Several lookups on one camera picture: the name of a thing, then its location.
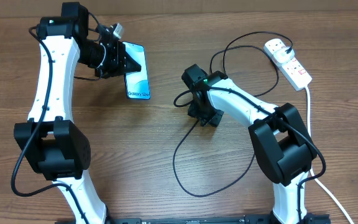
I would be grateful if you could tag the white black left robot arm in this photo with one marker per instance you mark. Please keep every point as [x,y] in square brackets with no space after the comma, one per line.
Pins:
[49,139]

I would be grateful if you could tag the blue Samsung Galaxy smartphone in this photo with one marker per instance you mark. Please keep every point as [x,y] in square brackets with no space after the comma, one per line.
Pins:
[137,83]

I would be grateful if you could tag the white charger plug adapter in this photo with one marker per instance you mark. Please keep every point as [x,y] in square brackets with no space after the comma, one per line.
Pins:
[283,55]

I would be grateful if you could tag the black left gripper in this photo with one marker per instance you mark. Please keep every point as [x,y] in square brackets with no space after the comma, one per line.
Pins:
[117,67]

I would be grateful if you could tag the brown cardboard backdrop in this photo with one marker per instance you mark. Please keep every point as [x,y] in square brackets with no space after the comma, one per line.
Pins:
[39,8]

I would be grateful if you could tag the white power extension strip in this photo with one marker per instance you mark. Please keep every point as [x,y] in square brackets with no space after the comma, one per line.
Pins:
[293,71]

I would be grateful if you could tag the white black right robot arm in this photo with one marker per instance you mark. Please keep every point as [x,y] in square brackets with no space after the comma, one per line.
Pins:
[282,146]

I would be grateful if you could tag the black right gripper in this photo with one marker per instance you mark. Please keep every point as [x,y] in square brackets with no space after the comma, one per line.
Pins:
[196,112]

